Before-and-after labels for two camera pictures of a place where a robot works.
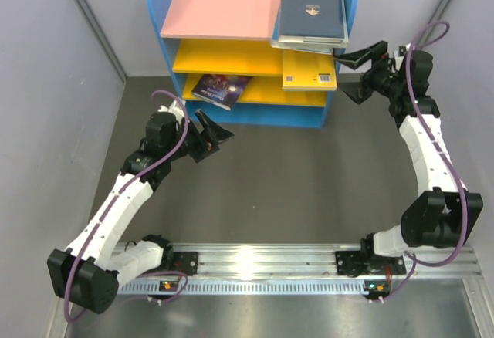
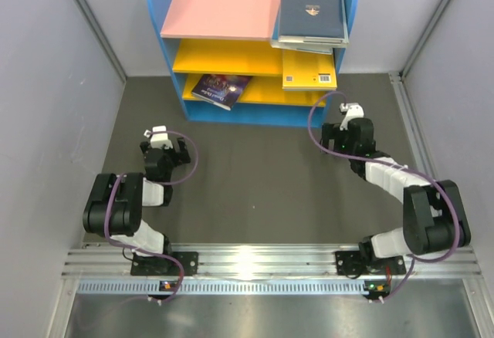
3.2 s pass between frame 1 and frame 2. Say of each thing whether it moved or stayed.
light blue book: stayed
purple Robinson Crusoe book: stayed
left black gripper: moved
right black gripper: moved
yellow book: stayed
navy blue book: stayed
